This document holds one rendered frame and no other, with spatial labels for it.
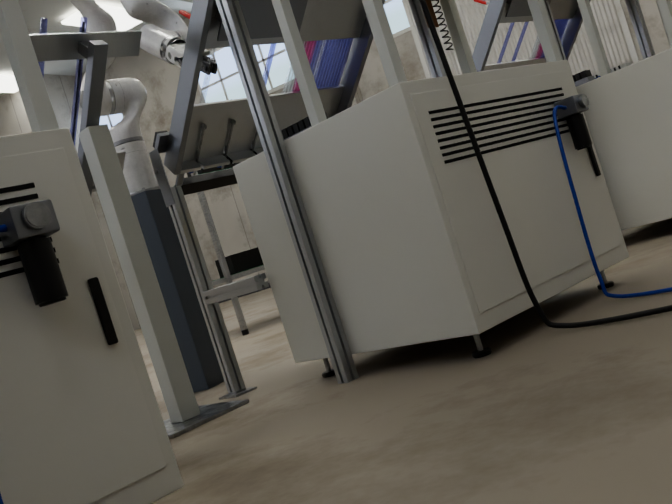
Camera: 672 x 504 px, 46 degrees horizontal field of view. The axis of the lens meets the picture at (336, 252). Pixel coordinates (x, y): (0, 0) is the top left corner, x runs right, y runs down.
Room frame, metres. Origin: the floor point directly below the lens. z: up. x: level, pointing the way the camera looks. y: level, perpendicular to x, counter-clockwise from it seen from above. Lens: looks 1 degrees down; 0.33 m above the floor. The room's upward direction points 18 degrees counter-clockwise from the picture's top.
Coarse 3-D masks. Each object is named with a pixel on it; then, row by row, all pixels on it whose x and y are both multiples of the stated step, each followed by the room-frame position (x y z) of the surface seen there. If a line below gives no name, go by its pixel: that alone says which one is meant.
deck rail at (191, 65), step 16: (208, 0) 2.07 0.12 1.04; (192, 16) 2.14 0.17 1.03; (208, 16) 2.11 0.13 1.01; (192, 32) 2.15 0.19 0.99; (192, 48) 2.17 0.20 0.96; (192, 64) 2.19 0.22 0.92; (192, 80) 2.20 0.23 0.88; (176, 96) 2.27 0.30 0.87; (192, 96) 2.23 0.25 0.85; (176, 112) 2.29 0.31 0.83; (176, 128) 2.31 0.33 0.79; (176, 144) 2.33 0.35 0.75; (176, 160) 2.35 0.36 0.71
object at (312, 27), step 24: (240, 0) 2.15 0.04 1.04; (264, 0) 2.21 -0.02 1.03; (312, 0) 2.39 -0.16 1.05; (336, 0) 2.46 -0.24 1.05; (360, 0) 2.53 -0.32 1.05; (216, 24) 2.19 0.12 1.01; (264, 24) 2.26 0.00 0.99; (312, 24) 2.45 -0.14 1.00; (336, 24) 2.52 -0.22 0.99; (360, 24) 2.60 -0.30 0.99
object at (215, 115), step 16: (272, 96) 2.52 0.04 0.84; (288, 96) 2.57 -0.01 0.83; (320, 96) 2.68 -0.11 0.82; (336, 96) 2.74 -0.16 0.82; (192, 112) 2.33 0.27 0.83; (208, 112) 2.37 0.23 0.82; (224, 112) 2.42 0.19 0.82; (240, 112) 2.46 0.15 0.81; (288, 112) 2.62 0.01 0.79; (304, 112) 2.67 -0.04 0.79; (192, 128) 2.36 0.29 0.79; (208, 128) 2.41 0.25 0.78; (224, 128) 2.46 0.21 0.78; (240, 128) 2.51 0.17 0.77; (192, 144) 2.40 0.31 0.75; (208, 144) 2.45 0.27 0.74; (224, 144) 2.50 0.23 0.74; (240, 144) 2.55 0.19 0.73; (256, 144) 2.60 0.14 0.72
